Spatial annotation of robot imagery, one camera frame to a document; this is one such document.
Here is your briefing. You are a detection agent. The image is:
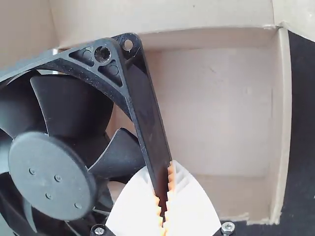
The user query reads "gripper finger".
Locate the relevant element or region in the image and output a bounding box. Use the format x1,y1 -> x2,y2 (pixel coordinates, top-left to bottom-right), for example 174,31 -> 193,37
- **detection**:
90,169 -> 163,236
162,159 -> 237,236

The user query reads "black square fan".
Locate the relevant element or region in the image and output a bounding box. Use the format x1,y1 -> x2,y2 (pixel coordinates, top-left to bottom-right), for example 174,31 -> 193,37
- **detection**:
0,31 -> 174,236

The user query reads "cardboard box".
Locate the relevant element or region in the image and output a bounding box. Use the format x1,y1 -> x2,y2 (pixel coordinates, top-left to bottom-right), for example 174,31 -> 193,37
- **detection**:
0,0 -> 315,221

